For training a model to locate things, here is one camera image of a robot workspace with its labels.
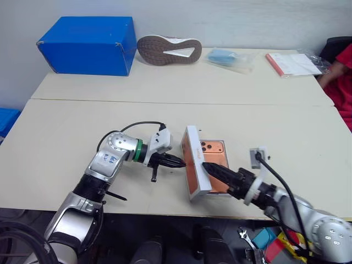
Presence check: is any plastic bag with blue cloth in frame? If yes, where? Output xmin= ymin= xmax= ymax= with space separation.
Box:
xmin=204 ymin=47 xmax=257 ymax=75

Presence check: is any person in red clothing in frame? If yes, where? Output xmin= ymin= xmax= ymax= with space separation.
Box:
xmin=321 ymin=42 xmax=352 ymax=125

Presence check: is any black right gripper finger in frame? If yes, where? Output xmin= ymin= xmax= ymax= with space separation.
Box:
xmin=202 ymin=162 xmax=240 ymax=182
xmin=204 ymin=166 xmax=234 ymax=191

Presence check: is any dark rounded shape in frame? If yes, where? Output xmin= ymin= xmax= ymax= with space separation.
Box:
xmin=191 ymin=223 xmax=235 ymax=264
xmin=129 ymin=234 xmax=166 ymax=264

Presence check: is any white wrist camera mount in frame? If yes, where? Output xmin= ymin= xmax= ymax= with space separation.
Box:
xmin=142 ymin=128 xmax=173 ymax=166
xmin=244 ymin=145 xmax=272 ymax=206

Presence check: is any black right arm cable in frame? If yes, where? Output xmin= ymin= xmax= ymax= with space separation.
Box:
xmin=254 ymin=151 xmax=314 ymax=257

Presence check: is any thick black floor cable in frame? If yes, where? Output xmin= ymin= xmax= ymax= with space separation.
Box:
xmin=0 ymin=219 xmax=59 ymax=264

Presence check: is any blue plastic crate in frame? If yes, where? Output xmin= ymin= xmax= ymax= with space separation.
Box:
xmin=0 ymin=107 xmax=21 ymax=139

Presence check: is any silver wrench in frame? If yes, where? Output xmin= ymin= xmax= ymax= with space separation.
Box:
xmin=237 ymin=226 xmax=260 ymax=251

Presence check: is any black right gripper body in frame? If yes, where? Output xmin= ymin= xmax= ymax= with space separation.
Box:
xmin=227 ymin=167 xmax=255 ymax=205

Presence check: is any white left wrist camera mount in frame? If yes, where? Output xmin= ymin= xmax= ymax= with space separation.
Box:
xmin=142 ymin=128 xmax=173 ymax=166

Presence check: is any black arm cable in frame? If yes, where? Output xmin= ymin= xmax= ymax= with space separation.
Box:
xmin=254 ymin=151 xmax=314 ymax=257
xmin=120 ymin=121 xmax=167 ymax=133

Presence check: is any orange smartphone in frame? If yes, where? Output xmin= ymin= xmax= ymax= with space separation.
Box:
xmin=199 ymin=140 xmax=230 ymax=194

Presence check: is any sneaker with brown sole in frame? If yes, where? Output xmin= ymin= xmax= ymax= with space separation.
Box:
xmin=136 ymin=35 xmax=203 ymax=67

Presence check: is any white phone box lid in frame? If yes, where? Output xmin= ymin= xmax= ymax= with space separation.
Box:
xmin=181 ymin=125 xmax=213 ymax=203

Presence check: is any clear plastic bag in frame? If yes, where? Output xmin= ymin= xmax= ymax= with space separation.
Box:
xmin=296 ymin=48 xmax=332 ymax=75

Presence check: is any orange phone in box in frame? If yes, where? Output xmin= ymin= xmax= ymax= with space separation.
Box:
xmin=197 ymin=139 xmax=232 ymax=197

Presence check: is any black chair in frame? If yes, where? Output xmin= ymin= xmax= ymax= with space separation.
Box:
xmin=320 ymin=36 xmax=352 ymax=63

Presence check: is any red block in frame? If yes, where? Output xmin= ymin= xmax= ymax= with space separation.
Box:
xmin=263 ymin=237 xmax=287 ymax=262

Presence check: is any teal block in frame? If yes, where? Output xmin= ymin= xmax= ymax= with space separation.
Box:
xmin=251 ymin=227 xmax=279 ymax=250

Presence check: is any red and white booklet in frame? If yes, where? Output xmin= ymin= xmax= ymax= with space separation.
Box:
xmin=265 ymin=52 xmax=323 ymax=79

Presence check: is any blue cardboard shoe box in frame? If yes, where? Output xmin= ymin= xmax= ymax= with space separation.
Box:
xmin=36 ymin=15 xmax=138 ymax=77

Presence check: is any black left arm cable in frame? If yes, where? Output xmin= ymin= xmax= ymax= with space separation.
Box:
xmin=120 ymin=121 xmax=167 ymax=133

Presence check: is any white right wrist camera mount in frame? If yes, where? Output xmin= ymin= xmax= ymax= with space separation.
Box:
xmin=244 ymin=145 xmax=272 ymax=206

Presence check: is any yellow block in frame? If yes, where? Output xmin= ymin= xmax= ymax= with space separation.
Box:
xmin=277 ymin=231 xmax=313 ymax=262

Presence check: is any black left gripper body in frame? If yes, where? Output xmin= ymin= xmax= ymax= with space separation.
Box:
xmin=147 ymin=152 xmax=169 ymax=183

